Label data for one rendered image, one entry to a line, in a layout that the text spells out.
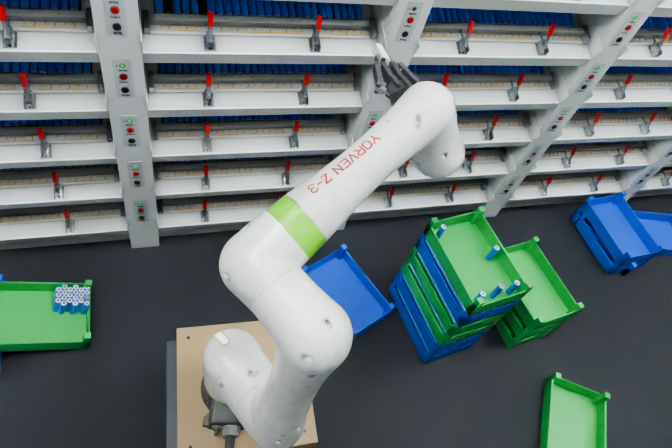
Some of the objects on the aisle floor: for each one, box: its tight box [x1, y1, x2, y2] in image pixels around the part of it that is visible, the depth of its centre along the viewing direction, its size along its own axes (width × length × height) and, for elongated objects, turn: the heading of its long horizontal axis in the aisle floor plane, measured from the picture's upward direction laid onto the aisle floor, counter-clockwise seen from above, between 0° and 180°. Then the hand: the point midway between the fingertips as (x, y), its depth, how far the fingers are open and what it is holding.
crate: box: [540, 372, 610, 448], centre depth 184 cm, size 30×20×8 cm
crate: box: [301, 244, 395, 340], centre depth 196 cm, size 30×20×8 cm
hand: (381, 56), depth 135 cm, fingers closed
